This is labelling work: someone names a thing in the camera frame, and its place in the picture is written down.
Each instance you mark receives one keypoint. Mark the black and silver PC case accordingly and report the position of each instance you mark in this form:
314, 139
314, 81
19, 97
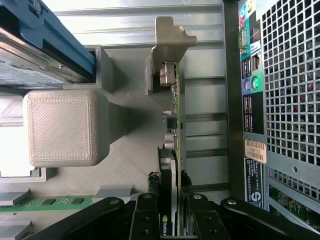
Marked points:
232, 100

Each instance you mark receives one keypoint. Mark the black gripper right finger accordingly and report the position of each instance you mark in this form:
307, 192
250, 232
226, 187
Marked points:
207, 220

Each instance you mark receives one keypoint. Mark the grey printed parts rack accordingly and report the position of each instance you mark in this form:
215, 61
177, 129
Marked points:
125, 155

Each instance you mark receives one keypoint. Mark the green RAM stick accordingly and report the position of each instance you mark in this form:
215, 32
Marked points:
37, 203

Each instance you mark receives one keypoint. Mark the hard disk with blue carrier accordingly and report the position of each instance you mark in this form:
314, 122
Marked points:
62, 45

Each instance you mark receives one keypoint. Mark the silver CPU chip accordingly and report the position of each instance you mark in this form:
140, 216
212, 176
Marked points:
12, 152

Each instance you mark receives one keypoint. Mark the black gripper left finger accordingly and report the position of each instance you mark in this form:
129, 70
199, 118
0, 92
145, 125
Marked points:
146, 220

